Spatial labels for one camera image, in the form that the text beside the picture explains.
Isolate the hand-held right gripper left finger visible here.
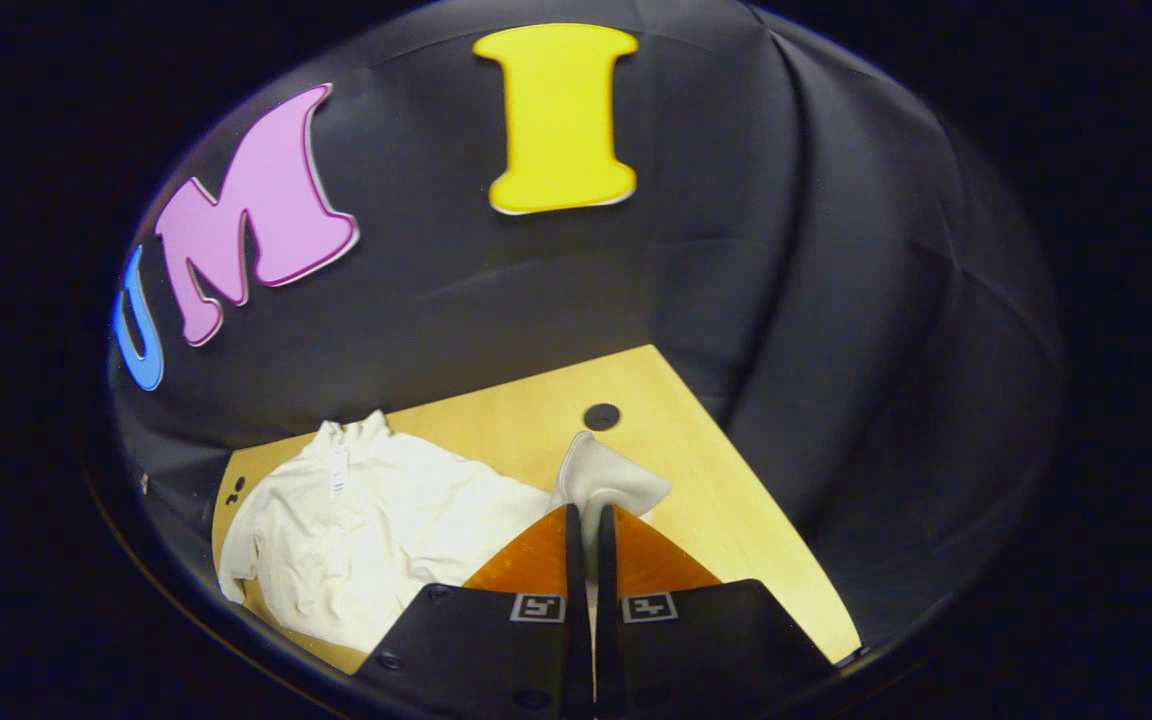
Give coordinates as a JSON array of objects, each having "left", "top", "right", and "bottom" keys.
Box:
[{"left": 351, "top": 503, "right": 595, "bottom": 720}]

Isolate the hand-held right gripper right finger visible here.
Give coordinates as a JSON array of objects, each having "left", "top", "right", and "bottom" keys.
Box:
[{"left": 594, "top": 503, "right": 837, "bottom": 720}]

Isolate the white long-sleeved garment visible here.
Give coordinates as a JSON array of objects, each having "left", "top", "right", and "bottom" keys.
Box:
[{"left": 218, "top": 410, "right": 674, "bottom": 653}]

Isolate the black backdrop cloth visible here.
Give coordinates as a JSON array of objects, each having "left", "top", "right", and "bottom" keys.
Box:
[{"left": 101, "top": 0, "right": 1067, "bottom": 651}]

